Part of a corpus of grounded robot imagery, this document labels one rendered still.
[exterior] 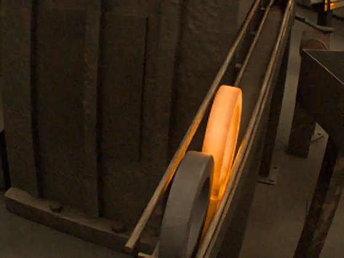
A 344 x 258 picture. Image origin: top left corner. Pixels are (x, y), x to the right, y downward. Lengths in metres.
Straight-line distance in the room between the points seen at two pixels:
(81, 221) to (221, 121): 0.92
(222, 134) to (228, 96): 0.07
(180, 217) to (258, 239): 1.10
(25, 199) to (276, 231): 0.85
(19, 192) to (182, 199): 1.17
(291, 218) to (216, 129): 1.10
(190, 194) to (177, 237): 0.06
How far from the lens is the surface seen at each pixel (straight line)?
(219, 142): 0.81
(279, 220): 1.85
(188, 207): 0.67
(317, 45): 1.99
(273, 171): 2.09
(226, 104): 0.83
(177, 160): 0.84
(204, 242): 0.78
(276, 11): 1.76
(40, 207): 1.72
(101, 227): 1.64
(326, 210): 1.40
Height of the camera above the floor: 1.13
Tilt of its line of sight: 30 degrees down
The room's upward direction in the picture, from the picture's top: 5 degrees clockwise
